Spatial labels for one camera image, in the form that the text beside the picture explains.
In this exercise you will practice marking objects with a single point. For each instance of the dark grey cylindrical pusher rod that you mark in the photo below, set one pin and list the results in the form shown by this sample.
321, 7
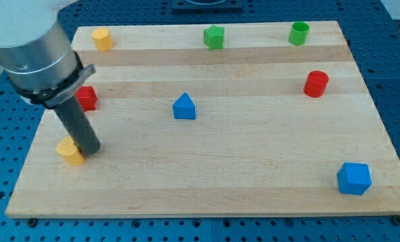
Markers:
75, 121

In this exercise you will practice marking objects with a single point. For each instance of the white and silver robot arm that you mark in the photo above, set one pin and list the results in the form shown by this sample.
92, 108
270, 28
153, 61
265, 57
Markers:
42, 66

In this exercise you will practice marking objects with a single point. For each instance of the yellow heart block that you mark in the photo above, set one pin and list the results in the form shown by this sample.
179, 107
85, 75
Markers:
69, 152

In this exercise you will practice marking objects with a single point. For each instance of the yellow hexagon block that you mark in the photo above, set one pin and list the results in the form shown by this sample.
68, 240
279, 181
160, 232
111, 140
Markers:
102, 39

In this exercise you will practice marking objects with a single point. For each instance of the red star block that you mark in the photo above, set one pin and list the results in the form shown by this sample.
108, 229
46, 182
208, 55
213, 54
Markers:
87, 98

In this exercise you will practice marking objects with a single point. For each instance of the blue triangle block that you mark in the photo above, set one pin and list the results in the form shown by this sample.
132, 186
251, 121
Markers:
184, 108

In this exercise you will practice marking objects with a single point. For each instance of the green star block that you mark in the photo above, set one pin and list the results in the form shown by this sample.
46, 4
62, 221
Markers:
213, 37

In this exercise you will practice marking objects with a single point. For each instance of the wooden board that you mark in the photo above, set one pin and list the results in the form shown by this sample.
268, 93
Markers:
259, 146

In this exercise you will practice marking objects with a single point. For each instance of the green cylinder block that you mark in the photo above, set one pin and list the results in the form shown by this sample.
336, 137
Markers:
298, 33

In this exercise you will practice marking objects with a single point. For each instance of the red cylinder block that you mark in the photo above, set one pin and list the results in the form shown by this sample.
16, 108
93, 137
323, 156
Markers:
316, 83

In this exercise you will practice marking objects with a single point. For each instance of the blue cube block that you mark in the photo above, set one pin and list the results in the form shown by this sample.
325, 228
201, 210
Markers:
354, 178

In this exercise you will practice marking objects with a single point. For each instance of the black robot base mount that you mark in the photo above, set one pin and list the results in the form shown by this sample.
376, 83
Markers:
205, 5

